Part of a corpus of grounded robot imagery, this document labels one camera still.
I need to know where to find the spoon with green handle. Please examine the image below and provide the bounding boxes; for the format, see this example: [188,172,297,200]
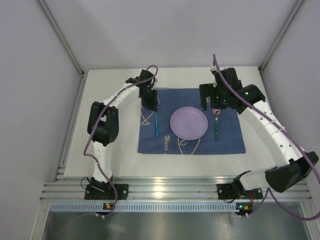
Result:
[212,108,221,141]

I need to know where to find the blue plastic fork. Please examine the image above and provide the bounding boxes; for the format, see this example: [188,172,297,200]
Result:
[154,97,160,137]

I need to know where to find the purple plastic plate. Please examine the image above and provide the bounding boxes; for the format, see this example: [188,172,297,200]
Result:
[169,106,209,141]

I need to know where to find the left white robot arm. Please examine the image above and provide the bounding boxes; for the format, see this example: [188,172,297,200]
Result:
[83,71,159,183]

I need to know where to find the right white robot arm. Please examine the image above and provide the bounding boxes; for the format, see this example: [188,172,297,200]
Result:
[199,83,319,193]

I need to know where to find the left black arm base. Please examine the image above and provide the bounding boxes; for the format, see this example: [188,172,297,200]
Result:
[80,177,129,200]

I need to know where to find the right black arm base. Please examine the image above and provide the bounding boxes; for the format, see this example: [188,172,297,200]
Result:
[216,171,264,203]

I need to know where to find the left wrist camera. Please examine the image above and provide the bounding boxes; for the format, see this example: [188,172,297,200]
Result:
[138,69,157,88]

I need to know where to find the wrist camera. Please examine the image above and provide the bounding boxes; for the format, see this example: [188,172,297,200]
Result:
[138,69,157,88]
[211,67,243,91]

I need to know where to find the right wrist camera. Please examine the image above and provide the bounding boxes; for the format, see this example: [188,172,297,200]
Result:
[211,67,243,91]

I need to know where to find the aluminium frame rail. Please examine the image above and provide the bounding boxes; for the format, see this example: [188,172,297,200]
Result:
[39,176,312,202]

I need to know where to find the perforated cable duct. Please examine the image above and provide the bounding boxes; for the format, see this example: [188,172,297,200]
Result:
[50,202,252,213]

